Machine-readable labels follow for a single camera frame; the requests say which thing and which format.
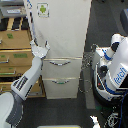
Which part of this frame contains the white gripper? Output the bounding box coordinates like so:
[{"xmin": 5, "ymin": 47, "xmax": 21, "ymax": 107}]
[{"xmin": 30, "ymin": 40, "xmax": 50, "ymax": 58}]

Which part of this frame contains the bottom fridge drawer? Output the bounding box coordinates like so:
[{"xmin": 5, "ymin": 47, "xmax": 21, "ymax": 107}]
[{"xmin": 43, "ymin": 79, "xmax": 79, "ymax": 99}]

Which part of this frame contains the green android sticker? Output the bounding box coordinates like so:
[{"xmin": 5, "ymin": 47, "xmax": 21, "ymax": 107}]
[{"xmin": 37, "ymin": 3, "xmax": 49, "ymax": 17}]

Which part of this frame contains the grey box on cabinet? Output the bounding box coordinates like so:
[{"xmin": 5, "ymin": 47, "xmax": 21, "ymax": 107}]
[{"xmin": 0, "ymin": 6, "xmax": 26, "ymax": 17}]

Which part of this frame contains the middle fridge drawer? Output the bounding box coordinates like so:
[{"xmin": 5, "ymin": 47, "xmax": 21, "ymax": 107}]
[{"xmin": 41, "ymin": 59, "xmax": 82, "ymax": 79}]

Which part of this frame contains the fridge drawer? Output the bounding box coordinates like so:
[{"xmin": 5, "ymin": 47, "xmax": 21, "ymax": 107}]
[
  {"xmin": 41, "ymin": 59, "xmax": 82, "ymax": 79},
  {"xmin": 43, "ymin": 79, "xmax": 79, "ymax": 99}
]

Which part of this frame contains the white second arm gripper tip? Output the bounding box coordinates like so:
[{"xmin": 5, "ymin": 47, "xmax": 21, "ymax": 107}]
[{"xmin": 90, "ymin": 116, "xmax": 101, "ymax": 128}]

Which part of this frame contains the white fridge door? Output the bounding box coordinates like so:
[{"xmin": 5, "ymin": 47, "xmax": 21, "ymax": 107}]
[{"xmin": 23, "ymin": 0, "xmax": 92, "ymax": 59}]

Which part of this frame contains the coiled cable on floor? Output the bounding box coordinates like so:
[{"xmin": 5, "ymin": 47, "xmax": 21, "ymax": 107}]
[{"xmin": 78, "ymin": 43, "xmax": 100, "ymax": 94}]

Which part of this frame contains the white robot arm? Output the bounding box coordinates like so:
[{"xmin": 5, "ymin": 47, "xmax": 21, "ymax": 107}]
[{"xmin": 0, "ymin": 40, "xmax": 50, "ymax": 128}]

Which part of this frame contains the white refrigerator body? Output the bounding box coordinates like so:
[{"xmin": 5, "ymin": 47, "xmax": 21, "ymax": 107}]
[{"xmin": 23, "ymin": 0, "xmax": 92, "ymax": 99}]

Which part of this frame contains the wooden drawer cabinet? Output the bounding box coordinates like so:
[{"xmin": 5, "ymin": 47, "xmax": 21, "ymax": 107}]
[{"xmin": 0, "ymin": 16, "xmax": 46, "ymax": 99}]

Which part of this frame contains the white blue mobile robot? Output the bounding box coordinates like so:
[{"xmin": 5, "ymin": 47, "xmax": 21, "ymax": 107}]
[{"xmin": 92, "ymin": 34, "xmax": 128, "ymax": 106}]

